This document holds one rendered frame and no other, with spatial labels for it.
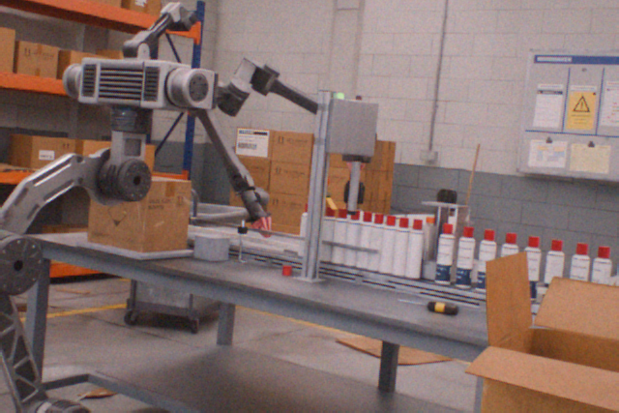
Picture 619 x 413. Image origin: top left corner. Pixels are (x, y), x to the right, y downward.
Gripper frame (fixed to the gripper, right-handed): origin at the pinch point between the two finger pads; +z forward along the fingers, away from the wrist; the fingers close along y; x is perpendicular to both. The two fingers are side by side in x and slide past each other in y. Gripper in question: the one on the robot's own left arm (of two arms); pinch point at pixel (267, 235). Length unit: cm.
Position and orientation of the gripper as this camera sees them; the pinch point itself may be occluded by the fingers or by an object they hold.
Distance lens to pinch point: 338.3
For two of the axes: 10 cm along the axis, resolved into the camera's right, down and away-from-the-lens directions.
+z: 4.5, 8.4, -3.1
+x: -6.9, 5.4, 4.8
